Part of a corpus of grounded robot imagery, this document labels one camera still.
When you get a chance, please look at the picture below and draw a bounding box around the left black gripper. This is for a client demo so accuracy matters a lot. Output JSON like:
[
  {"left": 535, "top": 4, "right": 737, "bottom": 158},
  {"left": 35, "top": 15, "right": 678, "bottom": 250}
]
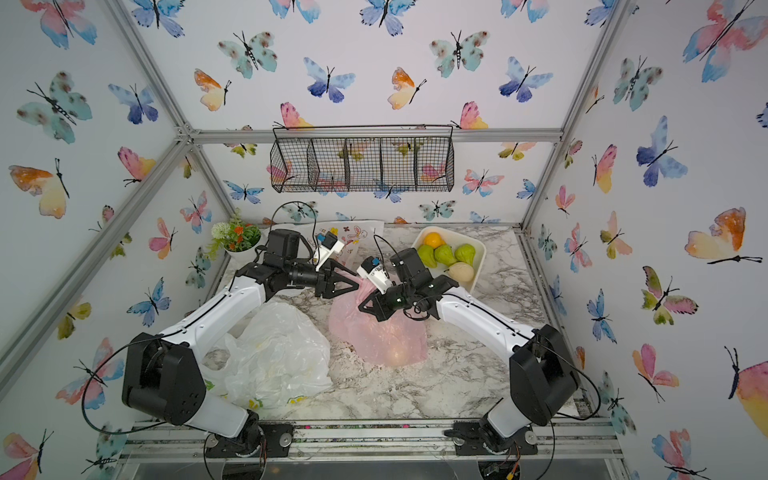
[{"left": 285, "top": 260, "right": 359, "bottom": 301}]

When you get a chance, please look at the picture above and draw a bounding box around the pink plastic bag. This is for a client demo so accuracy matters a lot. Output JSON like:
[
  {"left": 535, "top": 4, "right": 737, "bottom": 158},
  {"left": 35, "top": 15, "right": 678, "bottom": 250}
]
[{"left": 328, "top": 277, "right": 428, "bottom": 367}]

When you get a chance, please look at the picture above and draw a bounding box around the beige pear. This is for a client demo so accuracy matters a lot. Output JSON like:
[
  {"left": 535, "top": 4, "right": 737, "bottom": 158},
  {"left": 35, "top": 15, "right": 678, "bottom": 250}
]
[
  {"left": 385, "top": 348, "right": 412, "bottom": 367},
  {"left": 446, "top": 262, "right": 475, "bottom": 284}
]

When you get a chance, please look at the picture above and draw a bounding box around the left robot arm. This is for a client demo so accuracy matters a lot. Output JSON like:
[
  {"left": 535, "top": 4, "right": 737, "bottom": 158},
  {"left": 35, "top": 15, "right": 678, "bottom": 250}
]
[{"left": 122, "top": 229, "right": 358, "bottom": 442}]

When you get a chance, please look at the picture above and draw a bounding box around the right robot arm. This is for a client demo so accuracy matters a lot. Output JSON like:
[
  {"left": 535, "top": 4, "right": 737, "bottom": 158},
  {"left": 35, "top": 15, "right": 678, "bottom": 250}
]
[{"left": 357, "top": 248, "right": 580, "bottom": 441}]

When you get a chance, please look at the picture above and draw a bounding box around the white printed plastic bag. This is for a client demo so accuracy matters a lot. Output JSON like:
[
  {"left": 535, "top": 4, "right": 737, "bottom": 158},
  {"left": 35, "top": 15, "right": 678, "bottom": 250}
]
[{"left": 267, "top": 220, "right": 385, "bottom": 245}]

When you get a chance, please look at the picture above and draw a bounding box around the green pear left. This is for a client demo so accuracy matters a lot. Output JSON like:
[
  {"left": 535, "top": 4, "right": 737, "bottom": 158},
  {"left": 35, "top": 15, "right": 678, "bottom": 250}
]
[{"left": 417, "top": 244, "right": 438, "bottom": 269}]

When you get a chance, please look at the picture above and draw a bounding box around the green pear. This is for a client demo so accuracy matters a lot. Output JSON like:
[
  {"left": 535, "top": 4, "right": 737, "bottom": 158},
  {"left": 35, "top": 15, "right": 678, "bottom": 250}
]
[
  {"left": 434, "top": 244, "right": 458, "bottom": 267},
  {"left": 417, "top": 244, "right": 438, "bottom": 269},
  {"left": 454, "top": 244, "right": 477, "bottom": 266}
]

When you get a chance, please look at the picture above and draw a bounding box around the green pear middle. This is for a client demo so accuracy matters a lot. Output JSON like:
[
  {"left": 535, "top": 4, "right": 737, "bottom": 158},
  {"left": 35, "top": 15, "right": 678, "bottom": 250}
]
[{"left": 434, "top": 244, "right": 458, "bottom": 267}]

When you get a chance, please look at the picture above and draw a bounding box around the potted flower plant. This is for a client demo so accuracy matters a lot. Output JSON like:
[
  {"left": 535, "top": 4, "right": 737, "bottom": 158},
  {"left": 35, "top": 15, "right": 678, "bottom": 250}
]
[{"left": 205, "top": 209, "right": 262, "bottom": 260}]

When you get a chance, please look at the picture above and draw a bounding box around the green pear right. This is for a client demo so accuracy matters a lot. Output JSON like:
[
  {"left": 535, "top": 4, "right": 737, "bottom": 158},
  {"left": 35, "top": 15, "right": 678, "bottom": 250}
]
[{"left": 454, "top": 244, "right": 477, "bottom": 266}]

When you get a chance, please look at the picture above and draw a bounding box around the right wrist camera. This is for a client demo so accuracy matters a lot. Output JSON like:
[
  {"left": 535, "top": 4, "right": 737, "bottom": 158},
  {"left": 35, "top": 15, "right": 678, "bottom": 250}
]
[{"left": 357, "top": 256, "right": 393, "bottom": 293}]

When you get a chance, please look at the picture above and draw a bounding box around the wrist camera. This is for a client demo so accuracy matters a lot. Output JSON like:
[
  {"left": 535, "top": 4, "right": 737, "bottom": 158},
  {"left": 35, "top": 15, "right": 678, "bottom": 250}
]
[
  {"left": 357, "top": 256, "right": 393, "bottom": 293},
  {"left": 313, "top": 232, "right": 344, "bottom": 271}
]

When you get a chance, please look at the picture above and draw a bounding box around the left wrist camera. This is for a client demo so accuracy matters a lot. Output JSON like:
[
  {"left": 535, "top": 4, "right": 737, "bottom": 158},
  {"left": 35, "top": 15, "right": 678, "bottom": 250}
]
[{"left": 313, "top": 232, "right": 344, "bottom": 271}]

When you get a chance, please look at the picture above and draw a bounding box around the black wire basket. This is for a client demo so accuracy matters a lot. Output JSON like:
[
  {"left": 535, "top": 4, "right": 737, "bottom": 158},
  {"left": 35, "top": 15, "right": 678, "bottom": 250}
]
[{"left": 267, "top": 124, "right": 455, "bottom": 194}]

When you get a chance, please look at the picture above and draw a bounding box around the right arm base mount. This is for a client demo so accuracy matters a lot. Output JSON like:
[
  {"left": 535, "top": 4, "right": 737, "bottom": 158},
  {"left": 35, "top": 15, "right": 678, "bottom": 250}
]
[{"left": 443, "top": 419, "right": 538, "bottom": 458}]

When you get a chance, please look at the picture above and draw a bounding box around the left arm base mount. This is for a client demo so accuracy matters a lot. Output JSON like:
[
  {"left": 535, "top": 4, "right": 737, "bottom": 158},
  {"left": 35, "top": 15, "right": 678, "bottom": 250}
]
[{"left": 204, "top": 421, "right": 295, "bottom": 460}]

